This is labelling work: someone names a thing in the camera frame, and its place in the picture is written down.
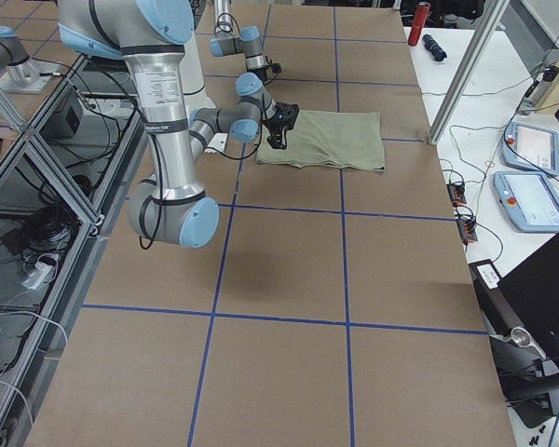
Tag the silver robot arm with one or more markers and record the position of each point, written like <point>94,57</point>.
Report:
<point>230,39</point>
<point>156,41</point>

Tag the orange electronics board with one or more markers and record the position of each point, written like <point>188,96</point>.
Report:
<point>466,225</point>
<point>456,192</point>

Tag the red cylindrical bottle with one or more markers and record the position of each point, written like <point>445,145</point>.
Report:
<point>419,20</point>

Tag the aluminium frame post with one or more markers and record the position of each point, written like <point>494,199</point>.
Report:
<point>477,45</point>

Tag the white central pedestal column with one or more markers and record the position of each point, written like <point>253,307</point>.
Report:
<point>192,90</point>

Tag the near blue teach pendant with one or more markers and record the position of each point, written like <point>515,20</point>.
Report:
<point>528,200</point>

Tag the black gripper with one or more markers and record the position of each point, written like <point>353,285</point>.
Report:
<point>276,127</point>
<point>258,74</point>

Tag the blue teach pendant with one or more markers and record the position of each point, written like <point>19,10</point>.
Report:
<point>528,200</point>
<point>529,147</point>

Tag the folded dark blue umbrella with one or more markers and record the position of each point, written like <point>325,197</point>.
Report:
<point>433,48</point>

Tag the far blue teach pendant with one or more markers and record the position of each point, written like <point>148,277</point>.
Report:
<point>529,147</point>

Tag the aluminium side frame rail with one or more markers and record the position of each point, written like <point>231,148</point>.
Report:
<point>69,143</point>

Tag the black laptop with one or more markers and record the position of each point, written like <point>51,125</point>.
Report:
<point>527,297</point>

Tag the green long-sleeve shirt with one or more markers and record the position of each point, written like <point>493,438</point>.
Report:
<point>330,139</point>

